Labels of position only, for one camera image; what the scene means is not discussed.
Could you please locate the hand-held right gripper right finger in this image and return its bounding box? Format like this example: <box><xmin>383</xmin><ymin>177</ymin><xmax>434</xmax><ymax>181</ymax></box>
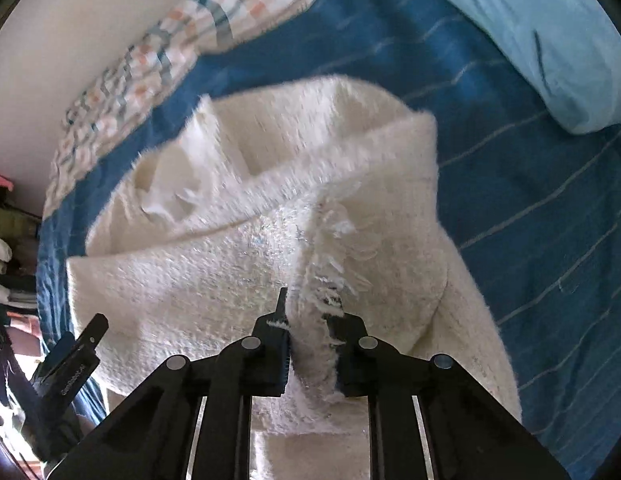
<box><xmin>325</xmin><ymin>305</ymin><xmax>574</xmax><ymax>480</ymax></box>

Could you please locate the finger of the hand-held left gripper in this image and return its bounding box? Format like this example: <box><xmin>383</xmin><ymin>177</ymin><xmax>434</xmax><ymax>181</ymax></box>
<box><xmin>70</xmin><ymin>313</ymin><xmax>110</xmax><ymax>356</ymax></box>

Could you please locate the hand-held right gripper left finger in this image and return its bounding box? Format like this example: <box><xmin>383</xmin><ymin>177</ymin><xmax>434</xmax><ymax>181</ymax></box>
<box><xmin>46</xmin><ymin>287</ymin><xmax>291</xmax><ymax>480</ymax></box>

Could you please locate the white fringed towel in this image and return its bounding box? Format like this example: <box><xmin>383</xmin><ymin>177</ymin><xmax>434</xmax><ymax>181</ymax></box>
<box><xmin>66</xmin><ymin>75</ymin><xmax>522</xmax><ymax>480</ymax></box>

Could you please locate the shelf of folded clothes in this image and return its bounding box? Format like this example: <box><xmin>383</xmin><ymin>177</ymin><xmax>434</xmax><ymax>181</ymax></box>
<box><xmin>0</xmin><ymin>170</ymin><xmax>44</xmax><ymax>361</ymax></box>

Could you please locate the blue striped bed sheet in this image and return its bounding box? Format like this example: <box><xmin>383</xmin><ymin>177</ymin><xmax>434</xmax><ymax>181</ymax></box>
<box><xmin>35</xmin><ymin>0</ymin><xmax>621</xmax><ymax>480</ymax></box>

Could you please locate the plaid checkered blanket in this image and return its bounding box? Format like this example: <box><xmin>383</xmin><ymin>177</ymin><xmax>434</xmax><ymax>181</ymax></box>
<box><xmin>43</xmin><ymin>0</ymin><xmax>384</xmax><ymax>218</ymax></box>

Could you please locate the light blue pillow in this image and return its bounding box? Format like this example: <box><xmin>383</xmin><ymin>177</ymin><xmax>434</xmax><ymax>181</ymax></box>
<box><xmin>383</xmin><ymin>0</ymin><xmax>621</xmax><ymax>135</ymax></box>

